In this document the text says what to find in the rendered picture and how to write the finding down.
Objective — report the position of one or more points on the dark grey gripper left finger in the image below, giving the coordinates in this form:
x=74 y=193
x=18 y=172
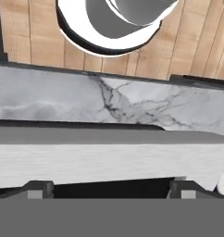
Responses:
x=39 y=186

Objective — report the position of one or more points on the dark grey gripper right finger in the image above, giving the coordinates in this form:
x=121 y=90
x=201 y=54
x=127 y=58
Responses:
x=181 y=186

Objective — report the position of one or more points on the white and black round thing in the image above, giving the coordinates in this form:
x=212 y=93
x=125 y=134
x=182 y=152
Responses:
x=86 y=27

